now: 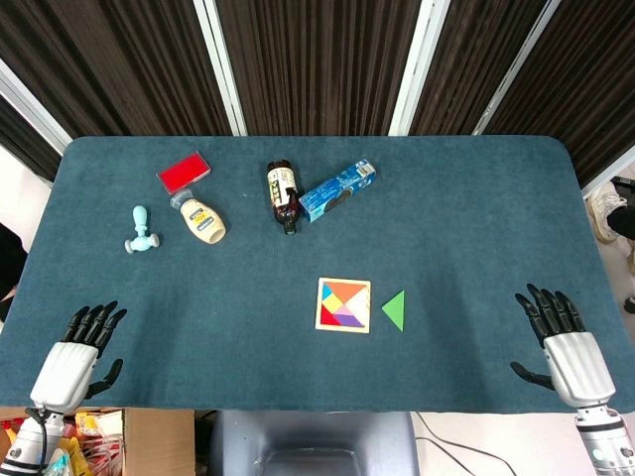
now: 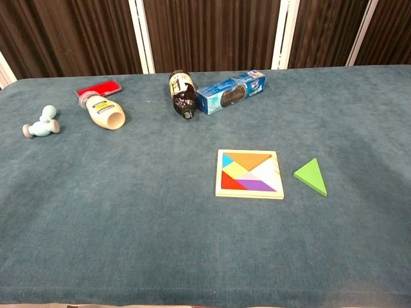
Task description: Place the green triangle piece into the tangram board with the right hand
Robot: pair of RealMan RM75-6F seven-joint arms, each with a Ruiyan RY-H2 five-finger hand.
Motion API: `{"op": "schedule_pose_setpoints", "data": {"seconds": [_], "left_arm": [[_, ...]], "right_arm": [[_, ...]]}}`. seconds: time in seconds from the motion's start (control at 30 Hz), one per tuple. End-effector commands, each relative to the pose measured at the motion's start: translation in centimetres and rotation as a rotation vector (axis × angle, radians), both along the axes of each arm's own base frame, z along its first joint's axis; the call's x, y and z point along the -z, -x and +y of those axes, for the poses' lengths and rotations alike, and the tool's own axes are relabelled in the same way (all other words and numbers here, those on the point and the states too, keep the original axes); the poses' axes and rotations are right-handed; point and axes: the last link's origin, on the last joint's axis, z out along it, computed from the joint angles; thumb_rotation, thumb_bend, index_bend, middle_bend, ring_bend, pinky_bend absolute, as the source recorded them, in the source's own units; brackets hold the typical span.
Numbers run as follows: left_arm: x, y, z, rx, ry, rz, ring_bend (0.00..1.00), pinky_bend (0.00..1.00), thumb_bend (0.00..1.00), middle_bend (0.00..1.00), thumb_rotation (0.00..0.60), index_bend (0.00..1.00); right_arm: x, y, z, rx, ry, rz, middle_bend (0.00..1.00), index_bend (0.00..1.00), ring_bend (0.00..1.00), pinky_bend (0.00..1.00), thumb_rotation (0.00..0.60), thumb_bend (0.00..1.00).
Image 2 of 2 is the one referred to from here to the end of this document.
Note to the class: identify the purple parallelogram tangram piece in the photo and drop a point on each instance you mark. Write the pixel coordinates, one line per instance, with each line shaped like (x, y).
(257, 185)

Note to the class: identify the blue tangram triangle piece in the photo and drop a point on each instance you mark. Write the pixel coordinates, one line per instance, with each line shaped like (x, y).
(226, 160)

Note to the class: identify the teal velvet tablecloth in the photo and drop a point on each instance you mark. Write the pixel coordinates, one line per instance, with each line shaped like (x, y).
(128, 208)

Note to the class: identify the blue cookie box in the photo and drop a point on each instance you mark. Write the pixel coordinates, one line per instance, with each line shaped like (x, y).
(231, 93)

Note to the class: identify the dark glass bottle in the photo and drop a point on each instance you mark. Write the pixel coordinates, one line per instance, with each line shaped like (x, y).
(183, 96)

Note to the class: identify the brown pleated screen panel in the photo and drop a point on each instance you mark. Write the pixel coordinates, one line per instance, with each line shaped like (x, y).
(208, 32)
(391, 32)
(64, 32)
(324, 32)

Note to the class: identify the yellow square tangram piece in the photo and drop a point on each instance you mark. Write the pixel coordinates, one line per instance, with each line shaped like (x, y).
(236, 169)

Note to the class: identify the green wooden triangle piece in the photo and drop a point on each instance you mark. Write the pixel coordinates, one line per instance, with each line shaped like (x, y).
(313, 176)

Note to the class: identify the pink triangular block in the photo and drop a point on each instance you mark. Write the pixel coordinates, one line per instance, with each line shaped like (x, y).
(248, 177)

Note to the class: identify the orange tangram triangle piece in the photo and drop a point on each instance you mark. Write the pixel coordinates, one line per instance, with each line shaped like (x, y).
(250, 160)

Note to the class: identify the wooden tangram puzzle tray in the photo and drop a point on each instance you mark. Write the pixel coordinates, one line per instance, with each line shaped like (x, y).
(247, 194)

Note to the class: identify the cream mayonnaise squeeze bottle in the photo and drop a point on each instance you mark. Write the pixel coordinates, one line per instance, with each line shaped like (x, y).
(102, 112)

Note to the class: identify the flat red case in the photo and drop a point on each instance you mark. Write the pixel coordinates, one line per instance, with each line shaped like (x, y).
(102, 86)

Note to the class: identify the red tangram triangle piece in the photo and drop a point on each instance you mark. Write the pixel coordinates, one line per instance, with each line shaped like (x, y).
(228, 183)

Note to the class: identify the light blue toy figure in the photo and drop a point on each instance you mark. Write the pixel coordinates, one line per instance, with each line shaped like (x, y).
(40, 128)

